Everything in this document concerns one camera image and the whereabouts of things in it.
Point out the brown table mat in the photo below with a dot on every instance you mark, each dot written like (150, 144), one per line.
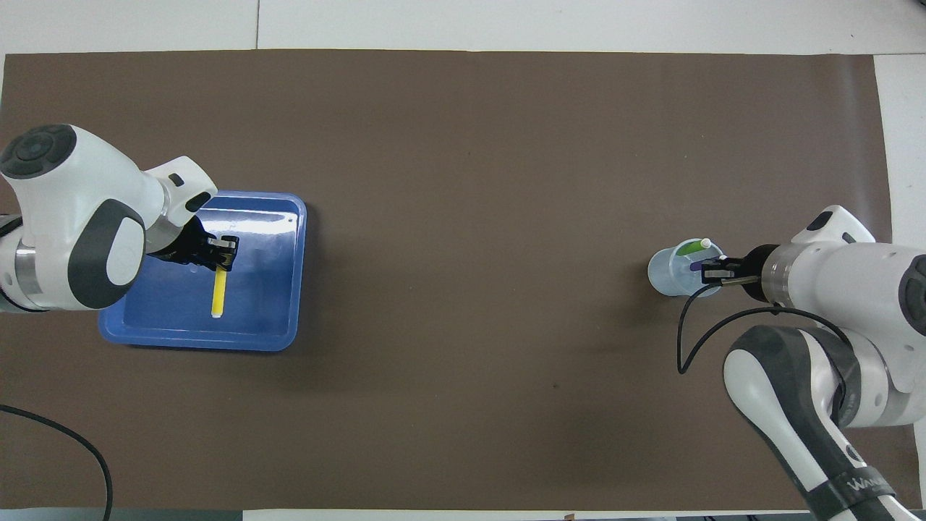
(463, 181)

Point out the green marker pen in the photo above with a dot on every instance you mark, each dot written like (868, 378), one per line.
(696, 247)

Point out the translucent plastic cup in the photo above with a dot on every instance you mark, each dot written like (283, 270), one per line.
(662, 275)

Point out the blue plastic tray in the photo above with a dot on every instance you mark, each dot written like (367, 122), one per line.
(268, 318)

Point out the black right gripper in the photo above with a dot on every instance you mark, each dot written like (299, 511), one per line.
(758, 273)

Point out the purple marker pen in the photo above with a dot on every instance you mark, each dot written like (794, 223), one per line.
(696, 265)

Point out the yellow marker pen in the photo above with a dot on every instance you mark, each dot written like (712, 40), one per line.
(218, 293)

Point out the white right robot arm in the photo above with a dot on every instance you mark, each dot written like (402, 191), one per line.
(854, 289)

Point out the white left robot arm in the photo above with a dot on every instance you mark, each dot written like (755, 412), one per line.
(79, 210)

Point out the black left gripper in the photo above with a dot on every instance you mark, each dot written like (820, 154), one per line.
(181, 246)

